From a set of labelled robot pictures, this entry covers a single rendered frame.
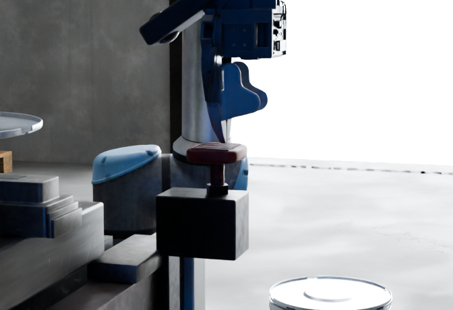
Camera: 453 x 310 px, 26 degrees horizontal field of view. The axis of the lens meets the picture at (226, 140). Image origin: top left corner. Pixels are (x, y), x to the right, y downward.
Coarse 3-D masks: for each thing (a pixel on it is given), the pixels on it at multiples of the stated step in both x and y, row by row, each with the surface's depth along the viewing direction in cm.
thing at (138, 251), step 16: (128, 240) 117; (144, 240) 117; (112, 256) 109; (128, 256) 109; (144, 256) 109; (160, 256) 113; (96, 272) 107; (112, 272) 107; (128, 272) 106; (144, 272) 108; (80, 288) 104; (96, 288) 104; (112, 288) 104; (128, 288) 105; (144, 288) 110; (64, 304) 99; (80, 304) 99; (96, 304) 99; (112, 304) 101; (128, 304) 105; (144, 304) 110
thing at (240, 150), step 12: (204, 144) 113; (216, 144) 113; (228, 144) 113; (240, 144) 114; (192, 156) 109; (204, 156) 109; (216, 156) 108; (228, 156) 108; (240, 156) 110; (216, 168) 112; (216, 180) 112
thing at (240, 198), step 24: (168, 192) 114; (192, 192) 114; (216, 192) 112; (240, 192) 114; (168, 216) 112; (192, 216) 111; (216, 216) 110; (240, 216) 111; (168, 240) 112; (192, 240) 111; (216, 240) 110; (240, 240) 112; (168, 264) 113; (168, 288) 114
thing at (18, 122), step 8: (0, 112) 123; (0, 120) 119; (8, 120) 119; (16, 120) 119; (24, 120) 119; (32, 120) 118; (40, 120) 114; (0, 128) 111; (8, 128) 111; (16, 128) 111; (24, 128) 111; (32, 128) 108; (0, 136) 103; (8, 136) 104
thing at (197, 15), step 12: (180, 0) 109; (192, 0) 108; (204, 0) 108; (216, 0) 108; (168, 12) 109; (180, 12) 109; (192, 12) 108; (144, 24) 110; (156, 24) 110; (168, 24) 109; (180, 24) 109; (144, 36) 111; (156, 36) 110; (168, 36) 111
